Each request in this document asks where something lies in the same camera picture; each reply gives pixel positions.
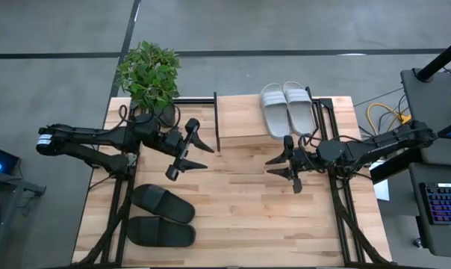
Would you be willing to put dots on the grey monitor desk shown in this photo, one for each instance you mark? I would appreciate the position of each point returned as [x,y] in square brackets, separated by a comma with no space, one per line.
[431,123]

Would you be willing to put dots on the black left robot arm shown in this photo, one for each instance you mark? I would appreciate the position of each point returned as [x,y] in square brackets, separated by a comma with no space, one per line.
[91,136]

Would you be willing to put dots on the black slide sandal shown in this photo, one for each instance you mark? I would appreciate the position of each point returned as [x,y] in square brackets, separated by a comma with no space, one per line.
[162,203]
[160,231]

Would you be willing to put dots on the black aluminium rig frame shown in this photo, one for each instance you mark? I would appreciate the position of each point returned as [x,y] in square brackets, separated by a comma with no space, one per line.
[329,112]

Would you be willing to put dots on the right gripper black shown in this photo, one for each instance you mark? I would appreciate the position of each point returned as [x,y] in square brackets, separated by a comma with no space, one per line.
[305,160]

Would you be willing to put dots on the white paper sheet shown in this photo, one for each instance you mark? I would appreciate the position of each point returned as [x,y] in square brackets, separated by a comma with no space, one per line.
[382,190]

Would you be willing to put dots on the black desk support beam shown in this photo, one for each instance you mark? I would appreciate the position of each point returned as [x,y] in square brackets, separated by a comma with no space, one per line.
[393,166]

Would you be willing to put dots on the backlit computer keyboard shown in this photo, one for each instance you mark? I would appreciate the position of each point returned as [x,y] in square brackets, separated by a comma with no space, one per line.
[445,203]

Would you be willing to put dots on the black stand pole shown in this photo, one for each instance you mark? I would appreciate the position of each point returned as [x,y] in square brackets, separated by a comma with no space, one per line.
[440,58]

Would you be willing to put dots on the green leafy plant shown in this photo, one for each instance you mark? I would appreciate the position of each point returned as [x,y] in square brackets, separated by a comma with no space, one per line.
[149,74]

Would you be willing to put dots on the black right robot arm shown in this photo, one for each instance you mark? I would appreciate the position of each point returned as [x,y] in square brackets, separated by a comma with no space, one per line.
[378,145]

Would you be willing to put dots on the grey slide sandal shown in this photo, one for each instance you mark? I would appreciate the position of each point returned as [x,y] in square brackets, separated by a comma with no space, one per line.
[276,112]
[300,108]

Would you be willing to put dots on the wooden shelf black frame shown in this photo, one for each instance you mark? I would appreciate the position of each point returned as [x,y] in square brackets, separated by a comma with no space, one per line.
[240,119]

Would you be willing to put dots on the black side desk stand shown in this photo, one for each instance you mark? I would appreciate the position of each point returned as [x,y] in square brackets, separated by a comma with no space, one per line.
[5,187]

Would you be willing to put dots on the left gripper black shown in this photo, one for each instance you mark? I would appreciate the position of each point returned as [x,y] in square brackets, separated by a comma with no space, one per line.
[173,143]

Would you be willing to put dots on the black plant pot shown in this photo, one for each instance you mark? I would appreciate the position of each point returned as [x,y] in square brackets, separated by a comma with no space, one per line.
[167,116]

